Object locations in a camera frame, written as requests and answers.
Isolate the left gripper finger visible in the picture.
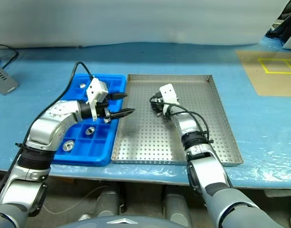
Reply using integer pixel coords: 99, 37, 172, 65
110, 93, 129, 101
109, 108, 136, 120

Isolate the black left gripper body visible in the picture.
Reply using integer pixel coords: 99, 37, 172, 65
96, 94, 113, 124

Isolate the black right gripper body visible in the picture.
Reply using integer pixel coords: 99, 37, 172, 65
149, 92, 166, 117

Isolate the blue plastic compartment tray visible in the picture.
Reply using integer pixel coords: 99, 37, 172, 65
50, 73, 127, 167

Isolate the perforated metal tray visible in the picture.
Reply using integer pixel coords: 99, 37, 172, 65
111, 74, 244, 166

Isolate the dark grey rounded shape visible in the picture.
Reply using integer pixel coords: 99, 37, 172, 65
163, 191, 193, 222
94, 190, 121, 217

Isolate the blue plastic table cover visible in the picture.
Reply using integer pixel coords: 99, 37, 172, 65
0, 35, 291, 191

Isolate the grey vented metal device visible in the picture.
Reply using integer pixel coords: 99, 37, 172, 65
0, 60, 20, 96

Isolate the yellow tape rectangle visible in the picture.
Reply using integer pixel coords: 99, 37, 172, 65
257, 57, 291, 75

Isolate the brown cardboard sheet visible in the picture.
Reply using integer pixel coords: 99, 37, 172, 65
235, 49, 291, 98

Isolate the grey robot torso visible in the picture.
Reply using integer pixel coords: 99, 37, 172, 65
54, 214, 182, 228

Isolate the black background equipment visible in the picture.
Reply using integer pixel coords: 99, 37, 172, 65
264, 0, 291, 48

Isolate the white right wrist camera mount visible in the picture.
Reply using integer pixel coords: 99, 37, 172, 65
159, 83, 180, 114

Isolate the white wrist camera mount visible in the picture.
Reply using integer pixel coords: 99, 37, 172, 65
159, 83, 180, 114
85, 77, 109, 122

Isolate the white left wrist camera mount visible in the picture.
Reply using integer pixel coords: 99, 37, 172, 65
85, 77, 109, 122

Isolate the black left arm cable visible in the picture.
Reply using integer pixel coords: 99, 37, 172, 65
0, 61, 96, 198

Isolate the thin white wire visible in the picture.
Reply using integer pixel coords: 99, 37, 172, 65
42, 185, 111, 215

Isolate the black power cable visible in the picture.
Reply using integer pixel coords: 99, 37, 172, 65
0, 44, 19, 70

